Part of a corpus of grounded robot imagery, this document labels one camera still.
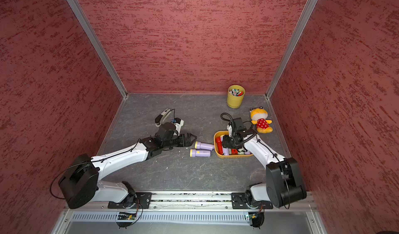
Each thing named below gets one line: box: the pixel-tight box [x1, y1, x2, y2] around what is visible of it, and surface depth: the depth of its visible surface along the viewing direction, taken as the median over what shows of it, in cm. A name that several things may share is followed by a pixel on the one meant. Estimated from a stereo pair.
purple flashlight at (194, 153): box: [189, 148, 211, 158], surface depth 89 cm
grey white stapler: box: [154, 108, 171, 127], surface depth 104 cm
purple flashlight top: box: [223, 147, 230, 156], surface depth 87 cm
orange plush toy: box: [249, 106, 274, 134], surface depth 102 cm
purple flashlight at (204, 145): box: [194, 140, 215, 152], surface depth 91 cm
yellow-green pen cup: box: [227, 84, 246, 109], surface depth 109 cm
